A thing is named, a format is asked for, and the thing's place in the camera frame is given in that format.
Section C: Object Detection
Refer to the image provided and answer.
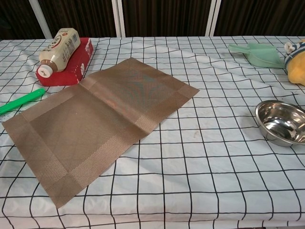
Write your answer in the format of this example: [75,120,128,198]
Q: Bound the brown woven placemat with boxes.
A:
[1,57,200,209]

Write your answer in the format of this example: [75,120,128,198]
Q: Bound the metal bowl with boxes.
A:
[254,100,305,147]

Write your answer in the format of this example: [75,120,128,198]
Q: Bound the green stick red hand toy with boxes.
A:
[0,88,46,115]

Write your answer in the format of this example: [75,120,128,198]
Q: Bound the white black checked tablecloth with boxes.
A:
[0,35,305,229]

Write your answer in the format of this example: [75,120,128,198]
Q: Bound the red box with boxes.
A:
[36,37,94,87]

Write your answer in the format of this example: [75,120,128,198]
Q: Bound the beige sauce bottle white cap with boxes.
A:
[36,28,81,77]

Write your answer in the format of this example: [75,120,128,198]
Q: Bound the green plastic dustpan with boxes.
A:
[228,42,286,70]

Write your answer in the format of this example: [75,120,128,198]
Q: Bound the yellow plush toy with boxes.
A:
[284,38,305,84]

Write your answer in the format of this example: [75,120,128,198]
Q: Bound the white slanted frame post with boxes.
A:
[29,0,53,39]

